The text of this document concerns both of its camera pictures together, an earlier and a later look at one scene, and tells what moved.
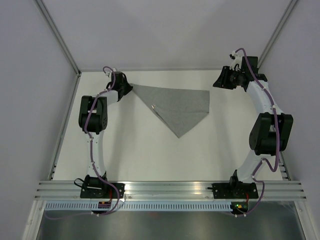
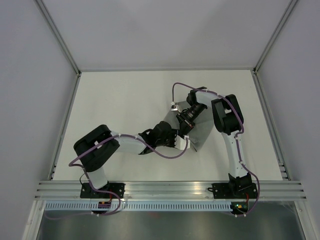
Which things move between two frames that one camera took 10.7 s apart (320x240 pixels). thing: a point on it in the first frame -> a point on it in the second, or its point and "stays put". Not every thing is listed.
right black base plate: (234, 190) stays put
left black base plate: (111, 193) stays put
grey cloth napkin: (180, 110) -> (203, 127)
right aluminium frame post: (283, 19) stays put
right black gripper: (222, 81) -> (186, 125)
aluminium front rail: (71, 190) stays put
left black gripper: (129, 88) -> (173, 132)
